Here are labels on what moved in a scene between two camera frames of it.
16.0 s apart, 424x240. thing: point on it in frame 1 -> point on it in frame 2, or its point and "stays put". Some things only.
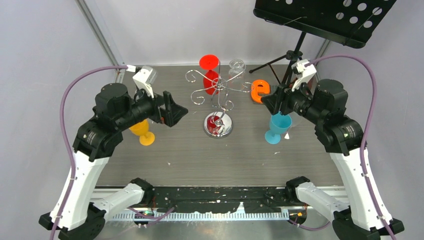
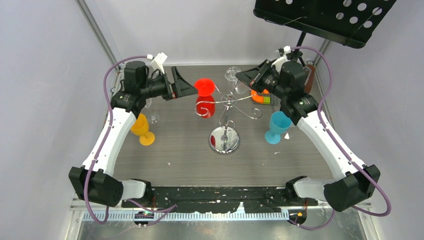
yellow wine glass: x=141 y=128 stays put
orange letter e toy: x=259 y=86 stays put
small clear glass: x=237 y=67 -> x=240 y=87
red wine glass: x=211 y=78 -> x=205 y=102
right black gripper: x=272 y=102 -> x=253 y=77
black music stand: x=349 y=22 stays put
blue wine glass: x=279 y=124 stays put
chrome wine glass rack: x=217 y=124 -> x=224 y=140
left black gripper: x=173 y=111 -> x=179 y=88
